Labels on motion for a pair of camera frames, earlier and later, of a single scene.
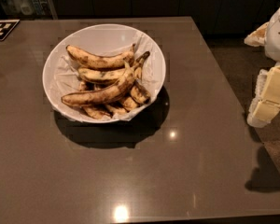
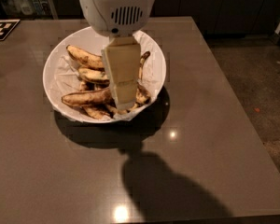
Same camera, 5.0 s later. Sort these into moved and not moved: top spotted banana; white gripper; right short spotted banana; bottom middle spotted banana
Moved: white gripper
Not moved: right short spotted banana; bottom middle spotted banana; top spotted banana
